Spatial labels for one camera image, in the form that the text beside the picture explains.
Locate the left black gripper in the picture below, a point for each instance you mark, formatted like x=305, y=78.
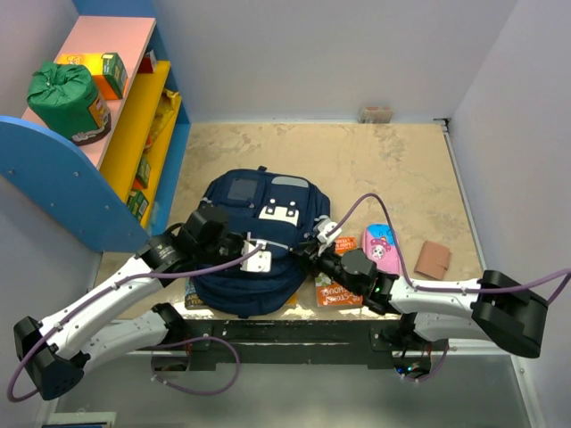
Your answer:
x=239, y=239

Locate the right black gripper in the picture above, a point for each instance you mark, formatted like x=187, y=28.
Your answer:
x=309, y=255

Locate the navy blue school backpack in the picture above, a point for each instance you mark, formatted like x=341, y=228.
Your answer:
x=280, y=210

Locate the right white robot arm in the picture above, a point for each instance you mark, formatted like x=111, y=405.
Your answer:
x=492, y=308

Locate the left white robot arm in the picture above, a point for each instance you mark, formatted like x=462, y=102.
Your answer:
x=57, y=351

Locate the yellow snack bag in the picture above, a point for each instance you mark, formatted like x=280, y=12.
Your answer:
x=164, y=111

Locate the orange 78-storey treehouse book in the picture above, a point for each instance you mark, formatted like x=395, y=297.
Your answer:
x=330, y=294

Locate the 169-storey treehouse book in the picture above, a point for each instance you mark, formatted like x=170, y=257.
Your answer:
x=192, y=299

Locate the pink pencil case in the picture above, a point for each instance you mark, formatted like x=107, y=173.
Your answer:
x=379, y=245

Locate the green box on lower shelf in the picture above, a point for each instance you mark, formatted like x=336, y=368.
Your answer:
x=142, y=175

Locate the blue pink yellow shelf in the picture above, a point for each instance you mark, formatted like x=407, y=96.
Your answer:
x=107, y=168

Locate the brown leather wallet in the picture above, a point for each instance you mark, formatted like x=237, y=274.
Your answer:
x=433, y=260

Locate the small box on yellow shelf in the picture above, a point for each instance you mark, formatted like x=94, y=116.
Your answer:
x=148, y=63

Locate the yellow green carton box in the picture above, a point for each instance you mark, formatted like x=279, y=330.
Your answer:
x=107, y=69

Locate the green wrapped round package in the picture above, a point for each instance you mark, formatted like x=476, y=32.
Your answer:
x=67, y=100

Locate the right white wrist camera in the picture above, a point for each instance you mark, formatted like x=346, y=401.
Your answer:
x=326, y=231

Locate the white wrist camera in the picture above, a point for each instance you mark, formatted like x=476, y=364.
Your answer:
x=326, y=231
x=257, y=258

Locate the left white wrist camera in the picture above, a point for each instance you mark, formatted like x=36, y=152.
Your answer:
x=257, y=258

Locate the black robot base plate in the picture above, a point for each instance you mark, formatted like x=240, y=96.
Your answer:
x=370, y=343

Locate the small box at back wall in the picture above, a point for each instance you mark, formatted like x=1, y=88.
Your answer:
x=375, y=115

